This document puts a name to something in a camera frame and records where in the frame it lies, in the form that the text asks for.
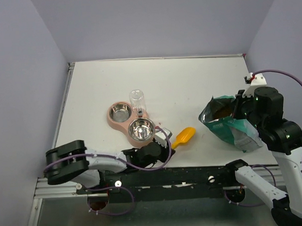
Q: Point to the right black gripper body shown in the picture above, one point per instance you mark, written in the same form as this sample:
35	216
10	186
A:
243	107

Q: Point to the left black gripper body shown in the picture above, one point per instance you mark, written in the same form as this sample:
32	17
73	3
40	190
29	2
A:
164	154

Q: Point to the green pet food bag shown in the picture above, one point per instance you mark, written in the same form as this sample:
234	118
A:
239	133

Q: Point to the yellow plastic scoop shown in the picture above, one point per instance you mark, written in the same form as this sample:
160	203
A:
184	137

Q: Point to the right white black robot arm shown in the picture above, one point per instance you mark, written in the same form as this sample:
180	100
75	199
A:
264	110

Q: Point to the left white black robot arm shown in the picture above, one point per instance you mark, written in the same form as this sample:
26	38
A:
73	162

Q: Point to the pink double pet feeder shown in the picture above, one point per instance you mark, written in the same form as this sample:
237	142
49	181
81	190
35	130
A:
123	126

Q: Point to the front steel bowl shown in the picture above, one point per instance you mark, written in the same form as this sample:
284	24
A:
141	129

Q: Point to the steel bowl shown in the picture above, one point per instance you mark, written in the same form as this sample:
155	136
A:
141	129
120	112

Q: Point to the clear water bottle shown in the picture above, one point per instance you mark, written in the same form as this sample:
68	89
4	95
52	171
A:
137	101

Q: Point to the rear steel bowl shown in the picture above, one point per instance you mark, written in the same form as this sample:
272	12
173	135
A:
120	112

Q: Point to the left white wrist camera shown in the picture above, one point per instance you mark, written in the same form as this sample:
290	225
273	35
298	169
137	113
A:
160	137

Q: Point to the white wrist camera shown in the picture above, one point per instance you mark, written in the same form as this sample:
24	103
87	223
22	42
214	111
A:
253	81
160	137

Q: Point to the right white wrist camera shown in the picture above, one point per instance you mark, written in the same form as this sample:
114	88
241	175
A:
253	81

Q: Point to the black mounting rail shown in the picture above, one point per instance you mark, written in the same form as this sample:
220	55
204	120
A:
163	184

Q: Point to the aluminium frame extrusion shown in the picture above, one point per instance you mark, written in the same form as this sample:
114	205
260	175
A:
45	191

